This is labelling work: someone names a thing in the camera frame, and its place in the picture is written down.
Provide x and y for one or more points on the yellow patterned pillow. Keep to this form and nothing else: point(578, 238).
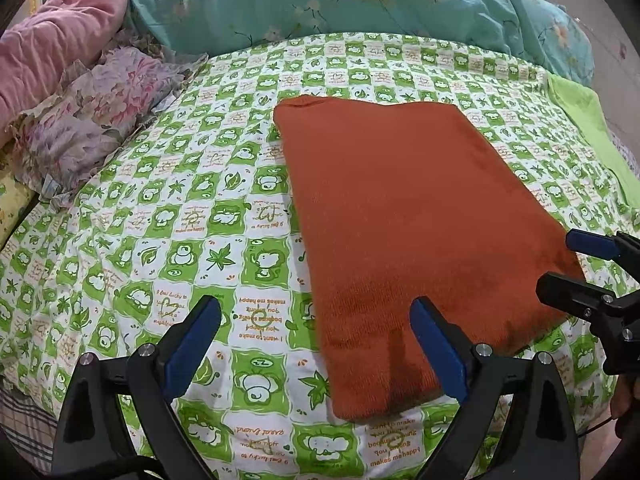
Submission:
point(12, 200)

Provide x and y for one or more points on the green checked bed sheet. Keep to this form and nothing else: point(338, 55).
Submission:
point(150, 240)

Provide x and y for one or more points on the light green towel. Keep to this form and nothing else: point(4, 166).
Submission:
point(585, 110)

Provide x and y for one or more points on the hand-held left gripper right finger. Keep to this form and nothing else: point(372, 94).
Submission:
point(437, 350)

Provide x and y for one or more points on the pink quilt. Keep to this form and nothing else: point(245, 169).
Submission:
point(60, 30)

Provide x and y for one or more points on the plaid cloth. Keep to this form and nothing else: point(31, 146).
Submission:
point(25, 425)

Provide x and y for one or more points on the teal floral quilt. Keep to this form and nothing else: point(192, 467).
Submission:
point(300, 0)

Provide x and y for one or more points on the purple floral ruffled pillow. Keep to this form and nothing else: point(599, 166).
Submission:
point(85, 115)

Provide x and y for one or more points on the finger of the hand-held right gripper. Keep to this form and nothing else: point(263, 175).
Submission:
point(592, 245)
point(570, 292)

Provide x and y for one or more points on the orange knit garment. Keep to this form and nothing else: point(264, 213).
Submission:
point(410, 220)

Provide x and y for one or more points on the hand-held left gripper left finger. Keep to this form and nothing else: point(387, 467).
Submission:
point(192, 345)

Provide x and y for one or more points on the person's right hand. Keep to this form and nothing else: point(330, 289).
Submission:
point(627, 400)

